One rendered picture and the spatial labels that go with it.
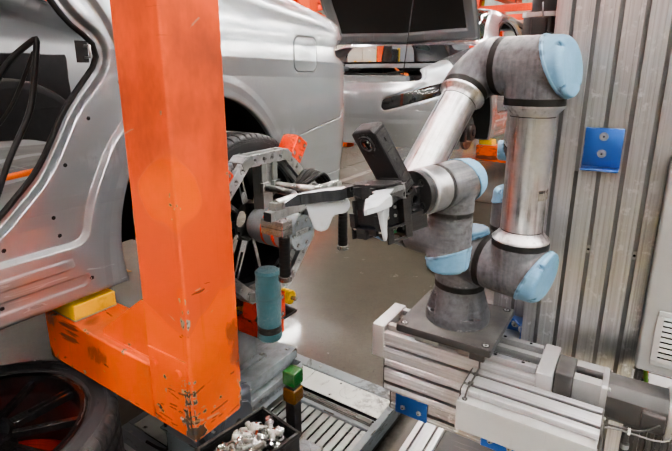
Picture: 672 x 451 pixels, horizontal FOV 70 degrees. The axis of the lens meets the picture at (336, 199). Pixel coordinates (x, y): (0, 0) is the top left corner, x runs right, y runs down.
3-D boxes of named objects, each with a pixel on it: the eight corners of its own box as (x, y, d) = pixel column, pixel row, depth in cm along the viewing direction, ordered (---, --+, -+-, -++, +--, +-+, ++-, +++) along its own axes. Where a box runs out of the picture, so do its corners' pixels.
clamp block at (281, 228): (271, 229, 157) (270, 213, 156) (293, 234, 152) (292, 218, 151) (260, 233, 153) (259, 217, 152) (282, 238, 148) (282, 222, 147)
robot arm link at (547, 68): (495, 277, 115) (517, 36, 101) (559, 298, 105) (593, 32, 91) (468, 293, 107) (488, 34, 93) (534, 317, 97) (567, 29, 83)
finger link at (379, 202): (392, 251, 56) (397, 231, 65) (388, 200, 55) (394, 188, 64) (366, 252, 56) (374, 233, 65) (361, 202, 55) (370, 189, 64)
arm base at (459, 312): (496, 311, 120) (500, 274, 118) (479, 338, 108) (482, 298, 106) (438, 296, 128) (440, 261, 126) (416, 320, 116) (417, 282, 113)
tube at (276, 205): (266, 192, 173) (265, 162, 170) (309, 199, 163) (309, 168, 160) (230, 202, 159) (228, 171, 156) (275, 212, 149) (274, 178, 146)
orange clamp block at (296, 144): (285, 161, 191) (292, 141, 193) (301, 163, 186) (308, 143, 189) (275, 153, 185) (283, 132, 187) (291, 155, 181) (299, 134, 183)
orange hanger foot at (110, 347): (100, 333, 167) (86, 239, 158) (204, 386, 139) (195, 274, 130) (50, 356, 154) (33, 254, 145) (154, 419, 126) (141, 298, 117)
